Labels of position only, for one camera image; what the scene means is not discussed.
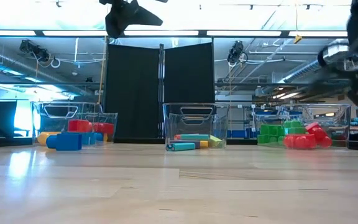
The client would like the lime green slim toy block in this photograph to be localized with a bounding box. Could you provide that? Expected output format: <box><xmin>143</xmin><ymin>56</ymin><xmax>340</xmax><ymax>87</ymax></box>
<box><xmin>208</xmin><ymin>134</ymin><xmax>224</xmax><ymax>149</ymax></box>

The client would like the silver ventilation duct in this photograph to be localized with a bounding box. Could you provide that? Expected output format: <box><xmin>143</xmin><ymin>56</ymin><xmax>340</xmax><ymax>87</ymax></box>
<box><xmin>254</xmin><ymin>43</ymin><xmax>352</xmax><ymax>98</ymax></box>

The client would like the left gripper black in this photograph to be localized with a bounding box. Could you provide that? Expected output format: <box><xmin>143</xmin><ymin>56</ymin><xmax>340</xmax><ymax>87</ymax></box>
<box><xmin>99</xmin><ymin>0</ymin><xmax>169</xmax><ymax>39</ymax></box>

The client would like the black folding divider screen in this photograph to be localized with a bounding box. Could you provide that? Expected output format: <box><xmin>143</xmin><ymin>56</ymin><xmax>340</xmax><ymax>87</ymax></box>
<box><xmin>103</xmin><ymin>42</ymin><xmax>216</xmax><ymax>144</ymax></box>

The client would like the grey ceiling pipe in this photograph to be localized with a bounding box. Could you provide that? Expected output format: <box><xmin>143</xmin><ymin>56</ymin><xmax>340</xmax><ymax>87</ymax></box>
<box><xmin>0</xmin><ymin>44</ymin><xmax>94</xmax><ymax>96</ymax></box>

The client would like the clear plastic bin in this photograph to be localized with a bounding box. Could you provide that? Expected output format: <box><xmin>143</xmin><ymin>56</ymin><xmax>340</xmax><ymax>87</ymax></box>
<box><xmin>162</xmin><ymin>102</ymin><xmax>230</xmax><ymax>149</ymax></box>
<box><xmin>253</xmin><ymin>103</ymin><xmax>352</xmax><ymax>149</ymax></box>
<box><xmin>31</xmin><ymin>101</ymin><xmax>119</xmax><ymax>146</ymax></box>

